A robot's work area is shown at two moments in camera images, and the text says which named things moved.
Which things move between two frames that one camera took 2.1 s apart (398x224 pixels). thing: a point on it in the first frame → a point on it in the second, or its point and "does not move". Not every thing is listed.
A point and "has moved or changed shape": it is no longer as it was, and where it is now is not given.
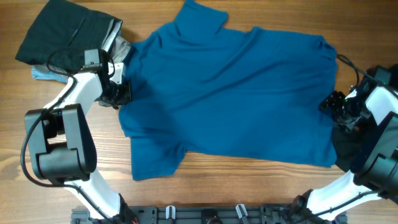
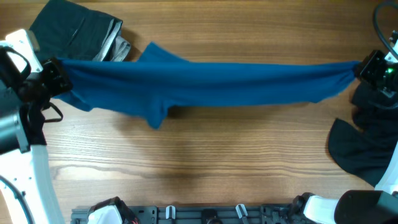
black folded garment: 61,33 does not move
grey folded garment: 118,46 does not move
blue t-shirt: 254,94 has moved or changed shape
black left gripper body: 117,94 → 40,87
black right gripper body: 346,113 → 382,74
